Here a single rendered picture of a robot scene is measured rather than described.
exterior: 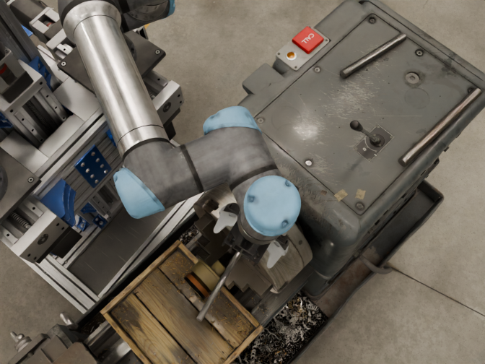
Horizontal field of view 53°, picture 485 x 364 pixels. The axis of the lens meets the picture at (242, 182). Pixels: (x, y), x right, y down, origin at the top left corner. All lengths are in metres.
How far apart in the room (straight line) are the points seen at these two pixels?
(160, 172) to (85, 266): 1.63
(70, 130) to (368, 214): 0.87
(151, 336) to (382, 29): 1.05
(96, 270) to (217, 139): 1.63
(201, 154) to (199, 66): 2.19
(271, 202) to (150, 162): 0.18
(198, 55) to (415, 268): 1.63
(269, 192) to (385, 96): 0.69
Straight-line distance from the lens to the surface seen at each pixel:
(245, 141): 0.68
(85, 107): 1.52
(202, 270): 1.21
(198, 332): 1.43
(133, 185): 0.67
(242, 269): 1.22
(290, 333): 1.70
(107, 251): 2.26
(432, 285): 2.47
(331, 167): 1.16
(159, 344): 1.45
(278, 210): 0.64
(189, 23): 3.04
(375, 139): 1.18
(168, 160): 0.67
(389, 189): 1.16
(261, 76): 1.27
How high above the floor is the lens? 2.30
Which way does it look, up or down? 68 degrees down
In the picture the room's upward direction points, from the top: 5 degrees counter-clockwise
